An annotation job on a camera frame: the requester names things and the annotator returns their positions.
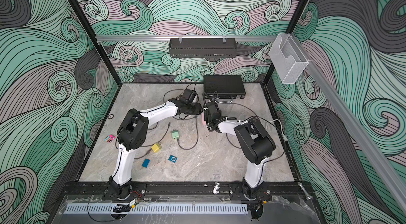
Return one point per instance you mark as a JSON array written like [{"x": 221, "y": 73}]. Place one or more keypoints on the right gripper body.
[{"x": 207, "y": 119}]

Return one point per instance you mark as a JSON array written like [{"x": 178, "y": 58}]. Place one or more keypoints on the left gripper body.
[{"x": 193, "y": 110}]

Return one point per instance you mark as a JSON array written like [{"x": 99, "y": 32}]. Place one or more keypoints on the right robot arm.
[{"x": 255, "y": 142}]

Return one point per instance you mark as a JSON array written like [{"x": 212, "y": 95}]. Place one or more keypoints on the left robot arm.
[{"x": 132, "y": 134}]

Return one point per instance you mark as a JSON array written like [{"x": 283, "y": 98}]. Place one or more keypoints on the black briefcase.
[{"x": 224, "y": 86}]

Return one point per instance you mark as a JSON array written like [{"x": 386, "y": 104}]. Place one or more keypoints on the green charger cube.
[{"x": 175, "y": 135}]

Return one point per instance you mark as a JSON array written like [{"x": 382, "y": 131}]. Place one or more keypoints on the yellow charger cube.
[{"x": 156, "y": 147}]

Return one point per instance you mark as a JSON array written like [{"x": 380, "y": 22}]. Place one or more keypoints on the blue mp3 player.
[{"x": 172, "y": 158}]

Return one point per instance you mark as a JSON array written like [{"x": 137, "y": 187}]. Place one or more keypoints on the teal small block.
[{"x": 146, "y": 163}]

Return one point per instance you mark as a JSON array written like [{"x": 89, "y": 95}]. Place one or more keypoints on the pink multicolour small device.
[{"x": 110, "y": 138}]

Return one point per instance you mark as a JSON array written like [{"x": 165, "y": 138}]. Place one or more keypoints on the black wall shelf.
[{"x": 183, "y": 47}]

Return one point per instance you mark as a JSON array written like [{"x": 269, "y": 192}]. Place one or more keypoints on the clear acrylic wall holder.
[{"x": 288, "y": 58}]

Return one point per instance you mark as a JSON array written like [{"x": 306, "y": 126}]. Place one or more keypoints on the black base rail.
[{"x": 149, "y": 191}]

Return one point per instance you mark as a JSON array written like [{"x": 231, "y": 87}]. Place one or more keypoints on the white slotted cable duct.
[{"x": 160, "y": 208}]

